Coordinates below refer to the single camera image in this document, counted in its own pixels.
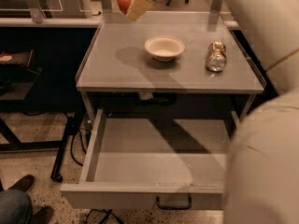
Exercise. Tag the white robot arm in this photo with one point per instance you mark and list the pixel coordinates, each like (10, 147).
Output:
(262, 170)

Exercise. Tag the grey open drawer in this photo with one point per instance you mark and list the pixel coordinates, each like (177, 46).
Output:
(130, 161)

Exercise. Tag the white paper bowl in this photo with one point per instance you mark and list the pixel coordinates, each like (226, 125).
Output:
(164, 48)

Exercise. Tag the grey cabinet table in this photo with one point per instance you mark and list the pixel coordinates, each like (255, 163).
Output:
(117, 60)

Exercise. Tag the crushed silver can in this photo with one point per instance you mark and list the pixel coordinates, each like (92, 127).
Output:
(216, 57)

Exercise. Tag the brown left shoe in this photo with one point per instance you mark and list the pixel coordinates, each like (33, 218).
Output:
(25, 183)

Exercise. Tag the brown shoe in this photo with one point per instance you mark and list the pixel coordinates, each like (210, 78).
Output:
(25, 183)
(43, 216)

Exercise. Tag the brown right shoe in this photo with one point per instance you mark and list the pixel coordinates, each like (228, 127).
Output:
(43, 216)

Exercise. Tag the black drawer handle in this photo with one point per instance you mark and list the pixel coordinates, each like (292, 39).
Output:
(171, 204)

